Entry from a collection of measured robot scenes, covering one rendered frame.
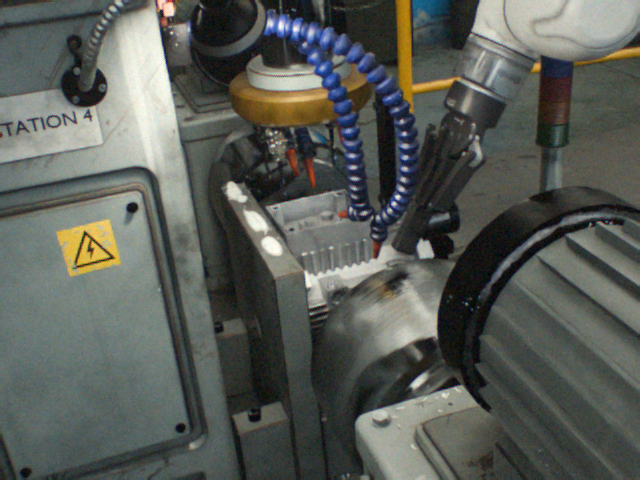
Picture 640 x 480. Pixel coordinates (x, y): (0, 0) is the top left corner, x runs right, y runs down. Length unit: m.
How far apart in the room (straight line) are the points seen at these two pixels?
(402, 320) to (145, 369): 0.30
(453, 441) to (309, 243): 0.46
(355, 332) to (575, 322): 0.39
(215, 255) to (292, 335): 0.61
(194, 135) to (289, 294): 0.58
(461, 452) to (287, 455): 0.50
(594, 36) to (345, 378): 0.42
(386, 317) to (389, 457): 0.21
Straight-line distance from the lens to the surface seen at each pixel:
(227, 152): 1.37
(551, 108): 1.55
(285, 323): 0.96
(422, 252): 1.09
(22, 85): 0.78
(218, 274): 1.58
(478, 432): 0.65
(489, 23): 1.01
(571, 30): 0.83
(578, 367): 0.48
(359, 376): 0.81
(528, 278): 0.53
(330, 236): 1.05
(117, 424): 0.95
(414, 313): 0.82
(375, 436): 0.67
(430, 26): 6.54
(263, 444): 1.08
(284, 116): 0.94
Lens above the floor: 1.61
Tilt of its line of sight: 28 degrees down
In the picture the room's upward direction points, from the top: 6 degrees counter-clockwise
